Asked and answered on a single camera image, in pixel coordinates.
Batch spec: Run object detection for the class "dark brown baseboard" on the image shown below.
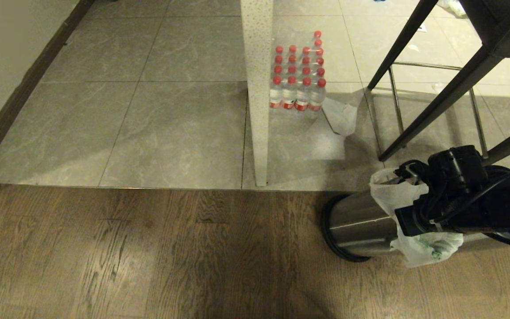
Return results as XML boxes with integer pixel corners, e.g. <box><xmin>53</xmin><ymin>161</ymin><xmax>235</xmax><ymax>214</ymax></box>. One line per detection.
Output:
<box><xmin>0</xmin><ymin>0</ymin><xmax>97</xmax><ymax>186</ymax></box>

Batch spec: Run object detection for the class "crumpled white plastic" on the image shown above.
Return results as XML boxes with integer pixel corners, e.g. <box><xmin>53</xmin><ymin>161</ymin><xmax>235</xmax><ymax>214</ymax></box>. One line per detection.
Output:
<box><xmin>437</xmin><ymin>0</ymin><xmax>467</xmax><ymax>19</ymax></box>

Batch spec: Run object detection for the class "black cable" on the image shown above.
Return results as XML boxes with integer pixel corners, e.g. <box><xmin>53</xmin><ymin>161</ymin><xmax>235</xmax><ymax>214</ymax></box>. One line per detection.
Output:
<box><xmin>442</xmin><ymin>170</ymin><xmax>510</xmax><ymax>222</ymax></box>

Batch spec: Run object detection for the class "steel trash bin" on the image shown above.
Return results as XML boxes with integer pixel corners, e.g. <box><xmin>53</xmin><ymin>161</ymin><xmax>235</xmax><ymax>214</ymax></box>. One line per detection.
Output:
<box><xmin>321</xmin><ymin>186</ymin><xmax>510</xmax><ymax>263</ymax></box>

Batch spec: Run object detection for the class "clear plastic bag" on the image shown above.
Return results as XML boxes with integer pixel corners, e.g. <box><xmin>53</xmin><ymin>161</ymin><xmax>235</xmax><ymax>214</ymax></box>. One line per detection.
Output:
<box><xmin>322</xmin><ymin>96</ymin><xmax>359</xmax><ymax>137</ymax></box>

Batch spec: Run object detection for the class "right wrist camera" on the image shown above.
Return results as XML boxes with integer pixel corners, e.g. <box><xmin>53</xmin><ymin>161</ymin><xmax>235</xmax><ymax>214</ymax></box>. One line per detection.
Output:
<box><xmin>394</xmin><ymin>194</ymin><xmax>442</xmax><ymax>237</ymax></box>

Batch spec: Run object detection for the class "chrome metal frame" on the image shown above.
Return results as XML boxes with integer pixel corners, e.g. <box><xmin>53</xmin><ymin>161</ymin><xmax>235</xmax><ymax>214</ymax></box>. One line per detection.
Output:
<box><xmin>363</xmin><ymin>61</ymin><xmax>490</xmax><ymax>159</ymax></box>

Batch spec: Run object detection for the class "dark metal-legged stool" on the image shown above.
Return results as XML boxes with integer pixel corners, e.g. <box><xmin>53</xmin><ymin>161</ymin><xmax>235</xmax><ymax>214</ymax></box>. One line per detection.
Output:
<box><xmin>366</xmin><ymin>0</ymin><xmax>510</xmax><ymax>167</ymax></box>

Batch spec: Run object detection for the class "pack of red-capped water bottles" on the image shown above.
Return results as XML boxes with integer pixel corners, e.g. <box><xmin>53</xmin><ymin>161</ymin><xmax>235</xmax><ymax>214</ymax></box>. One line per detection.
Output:
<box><xmin>269</xmin><ymin>30</ymin><xmax>328</xmax><ymax>112</ymax></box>

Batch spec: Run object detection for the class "white speckled pillar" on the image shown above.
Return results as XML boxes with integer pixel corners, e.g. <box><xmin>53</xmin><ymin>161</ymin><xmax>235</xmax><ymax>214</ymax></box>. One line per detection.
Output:
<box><xmin>240</xmin><ymin>0</ymin><xmax>274</xmax><ymax>187</ymax></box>

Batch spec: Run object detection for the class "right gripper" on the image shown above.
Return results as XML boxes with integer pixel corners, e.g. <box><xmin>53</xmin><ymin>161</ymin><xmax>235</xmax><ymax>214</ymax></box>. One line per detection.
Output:
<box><xmin>394</xmin><ymin>145</ymin><xmax>489</xmax><ymax>192</ymax></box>

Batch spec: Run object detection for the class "white plastic trash bag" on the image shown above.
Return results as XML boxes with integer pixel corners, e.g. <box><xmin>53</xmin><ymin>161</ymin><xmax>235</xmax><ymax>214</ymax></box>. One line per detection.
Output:
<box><xmin>369</xmin><ymin>167</ymin><xmax>464</xmax><ymax>268</ymax></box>

